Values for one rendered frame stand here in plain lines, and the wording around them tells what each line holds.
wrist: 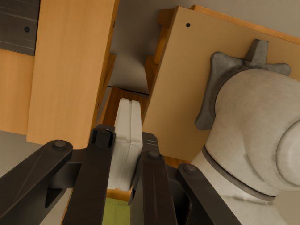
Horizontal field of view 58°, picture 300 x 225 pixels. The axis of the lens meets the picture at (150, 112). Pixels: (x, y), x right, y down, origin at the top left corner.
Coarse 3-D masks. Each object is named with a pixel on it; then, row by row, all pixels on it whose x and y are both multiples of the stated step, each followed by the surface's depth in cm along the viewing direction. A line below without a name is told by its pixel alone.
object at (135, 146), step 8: (136, 104) 19; (136, 112) 18; (136, 120) 17; (136, 128) 15; (136, 136) 14; (128, 144) 14; (136, 144) 14; (128, 152) 14; (136, 152) 14; (128, 160) 14; (136, 160) 14; (128, 168) 14; (120, 176) 14; (128, 176) 14; (120, 184) 15; (128, 184) 14
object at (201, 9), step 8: (192, 8) 60; (200, 8) 59; (216, 16) 59; (224, 16) 59; (240, 24) 60; (248, 24) 60; (256, 24) 61; (264, 32) 61; (272, 32) 61; (280, 32) 61; (288, 40) 62; (296, 40) 62
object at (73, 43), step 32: (64, 0) 52; (96, 0) 52; (64, 32) 54; (96, 32) 54; (64, 64) 56; (96, 64) 57; (32, 96) 58; (64, 96) 59; (96, 96) 59; (32, 128) 61; (64, 128) 61
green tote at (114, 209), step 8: (112, 200) 81; (120, 200) 82; (104, 208) 77; (112, 208) 78; (120, 208) 79; (128, 208) 80; (104, 216) 74; (112, 216) 75; (120, 216) 76; (128, 216) 77; (104, 224) 72; (112, 224) 72; (120, 224) 73; (128, 224) 74
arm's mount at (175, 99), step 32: (192, 32) 57; (224, 32) 57; (256, 32) 57; (160, 64) 59; (192, 64) 59; (288, 64) 60; (160, 96) 61; (192, 96) 61; (160, 128) 64; (192, 128) 64
